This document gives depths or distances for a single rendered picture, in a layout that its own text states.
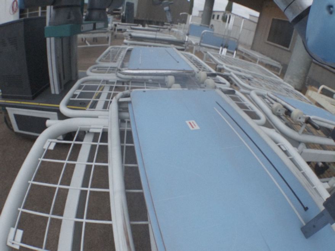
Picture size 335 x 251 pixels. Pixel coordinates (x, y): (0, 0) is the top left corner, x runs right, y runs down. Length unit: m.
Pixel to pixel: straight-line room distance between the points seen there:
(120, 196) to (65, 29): 0.78
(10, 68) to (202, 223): 1.27
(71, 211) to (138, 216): 0.52
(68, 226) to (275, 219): 0.40
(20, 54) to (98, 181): 0.90
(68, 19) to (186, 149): 0.79
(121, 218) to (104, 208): 0.63
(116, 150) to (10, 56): 1.04
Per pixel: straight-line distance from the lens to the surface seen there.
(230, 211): 0.31
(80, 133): 1.17
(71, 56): 1.39
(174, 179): 0.32
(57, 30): 0.93
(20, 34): 1.17
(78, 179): 0.45
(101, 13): 1.37
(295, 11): 0.33
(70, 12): 0.94
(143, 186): 0.33
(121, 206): 0.29
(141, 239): 0.84
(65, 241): 0.39
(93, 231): 0.87
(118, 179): 0.32
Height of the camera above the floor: 0.80
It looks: 34 degrees down
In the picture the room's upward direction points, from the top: 10 degrees clockwise
